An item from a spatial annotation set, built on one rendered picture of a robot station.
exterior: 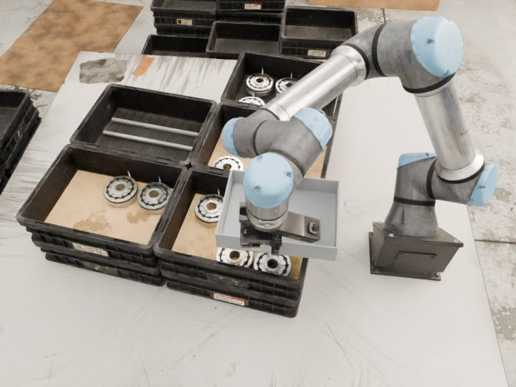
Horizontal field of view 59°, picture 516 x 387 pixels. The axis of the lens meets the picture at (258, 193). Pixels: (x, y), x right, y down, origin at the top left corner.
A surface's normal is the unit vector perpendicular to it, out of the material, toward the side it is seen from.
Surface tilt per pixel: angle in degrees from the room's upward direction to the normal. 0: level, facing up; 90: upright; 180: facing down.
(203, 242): 0
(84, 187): 0
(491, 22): 0
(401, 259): 90
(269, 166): 14
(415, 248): 90
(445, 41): 54
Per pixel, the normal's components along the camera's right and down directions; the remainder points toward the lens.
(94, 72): 0.03, -0.63
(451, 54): 0.59, 0.07
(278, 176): -0.01, -0.41
